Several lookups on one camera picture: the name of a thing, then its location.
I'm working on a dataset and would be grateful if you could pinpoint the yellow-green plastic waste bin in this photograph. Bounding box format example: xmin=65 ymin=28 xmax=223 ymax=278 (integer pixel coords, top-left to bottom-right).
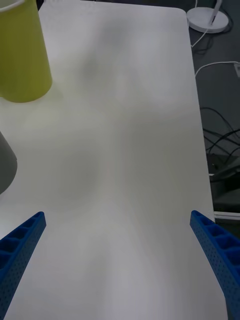
xmin=0 ymin=0 xmax=53 ymax=103

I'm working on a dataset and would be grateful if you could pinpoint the black cable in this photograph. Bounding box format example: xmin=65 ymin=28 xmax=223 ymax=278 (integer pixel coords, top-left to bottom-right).
xmin=201 ymin=106 xmax=240 ymax=163

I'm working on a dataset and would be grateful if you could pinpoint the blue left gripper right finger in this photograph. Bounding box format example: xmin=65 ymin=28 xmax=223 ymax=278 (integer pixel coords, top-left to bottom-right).
xmin=189 ymin=209 xmax=240 ymax=320

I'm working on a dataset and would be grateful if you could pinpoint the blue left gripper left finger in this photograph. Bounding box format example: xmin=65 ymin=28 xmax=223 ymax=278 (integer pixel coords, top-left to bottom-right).
xmin=0 ymin=211 xmax=47 ymax=320

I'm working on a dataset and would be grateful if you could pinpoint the grey plastic waste bin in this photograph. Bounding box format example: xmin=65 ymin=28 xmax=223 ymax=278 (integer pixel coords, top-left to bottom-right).
xmin=0 ymin=129 xmax=18 ymax=196

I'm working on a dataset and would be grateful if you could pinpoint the white cable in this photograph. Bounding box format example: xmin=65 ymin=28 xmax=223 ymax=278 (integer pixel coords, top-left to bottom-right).
xmin=194 ymin=61 xmax=240 ymax=77
xmin=191 ymin=27 xmax=210 ymax=48

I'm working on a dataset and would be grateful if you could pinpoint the white round stand base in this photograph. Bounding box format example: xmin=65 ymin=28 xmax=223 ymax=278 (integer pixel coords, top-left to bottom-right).
xmin=186 ymin=0 xmax=230 ymax=34

